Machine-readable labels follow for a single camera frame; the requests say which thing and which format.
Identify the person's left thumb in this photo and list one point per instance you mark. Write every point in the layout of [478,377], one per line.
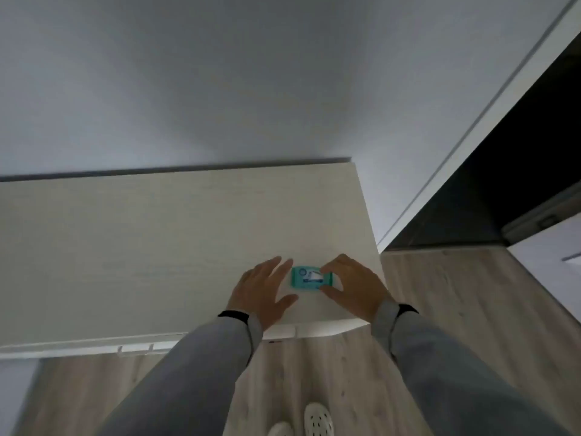
[284,306]

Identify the person's right hand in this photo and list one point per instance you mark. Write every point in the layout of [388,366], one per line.
[358,288]

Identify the person's right forearm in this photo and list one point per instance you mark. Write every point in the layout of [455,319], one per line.
[454,376]

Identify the white door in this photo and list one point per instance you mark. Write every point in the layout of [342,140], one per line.
[549,267]

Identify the white door frame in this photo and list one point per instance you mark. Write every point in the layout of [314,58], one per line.
[476,122]

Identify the teal wet wipes packet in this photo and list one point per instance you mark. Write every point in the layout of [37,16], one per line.
[311,280]

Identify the person's left forearm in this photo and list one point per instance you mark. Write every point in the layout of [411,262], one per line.
[190,381]

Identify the black wristband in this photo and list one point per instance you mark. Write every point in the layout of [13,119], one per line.
[407,308]
[236,315]

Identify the person's right thumb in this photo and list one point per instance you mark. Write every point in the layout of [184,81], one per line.
[332,295]

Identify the black right wristband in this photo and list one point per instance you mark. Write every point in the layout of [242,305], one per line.
[407,308]

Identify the white perforated shoe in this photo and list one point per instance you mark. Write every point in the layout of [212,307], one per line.
[318,421]
[280,430]

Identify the white wooden dresser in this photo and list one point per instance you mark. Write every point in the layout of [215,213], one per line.
[159,249]

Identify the black left wristband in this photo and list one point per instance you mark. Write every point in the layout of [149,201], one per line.
[236,315]

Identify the person's left hand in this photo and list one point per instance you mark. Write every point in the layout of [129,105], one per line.
[256,295]

